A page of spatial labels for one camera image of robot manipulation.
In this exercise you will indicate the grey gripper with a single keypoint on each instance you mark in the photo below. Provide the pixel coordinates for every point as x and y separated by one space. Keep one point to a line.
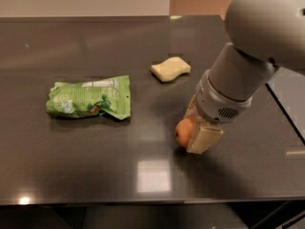
216 105

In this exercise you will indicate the orange fruit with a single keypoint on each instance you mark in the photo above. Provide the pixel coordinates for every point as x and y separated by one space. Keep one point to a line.
183 132

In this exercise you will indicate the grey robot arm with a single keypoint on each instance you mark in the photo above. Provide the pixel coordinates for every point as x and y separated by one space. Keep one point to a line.
265 36

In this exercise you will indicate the green rice chip bag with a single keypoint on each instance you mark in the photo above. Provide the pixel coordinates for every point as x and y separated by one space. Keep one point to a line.
110 96

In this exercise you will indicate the yellow sponge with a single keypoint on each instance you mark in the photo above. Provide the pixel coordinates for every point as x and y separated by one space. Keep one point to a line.
170 69

